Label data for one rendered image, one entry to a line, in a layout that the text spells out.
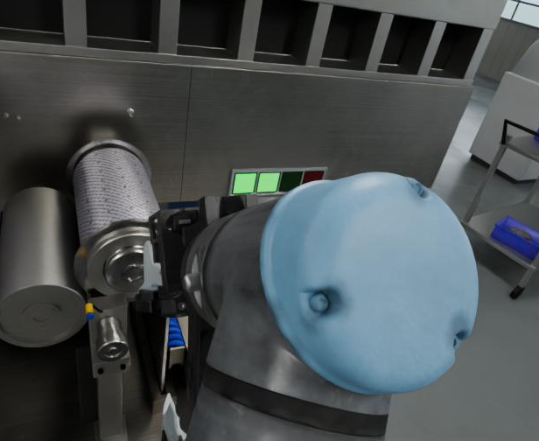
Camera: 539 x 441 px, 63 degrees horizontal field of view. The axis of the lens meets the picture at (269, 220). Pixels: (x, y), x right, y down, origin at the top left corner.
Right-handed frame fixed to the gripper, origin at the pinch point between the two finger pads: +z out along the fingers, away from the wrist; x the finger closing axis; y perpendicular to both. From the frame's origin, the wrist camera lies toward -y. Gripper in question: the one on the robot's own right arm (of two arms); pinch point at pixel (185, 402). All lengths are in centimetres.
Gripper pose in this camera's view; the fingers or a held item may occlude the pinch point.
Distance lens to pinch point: 69.9
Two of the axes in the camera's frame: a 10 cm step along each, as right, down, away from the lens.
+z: -3.8, -5.6, 7.3
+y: 1.8, -8.3, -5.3
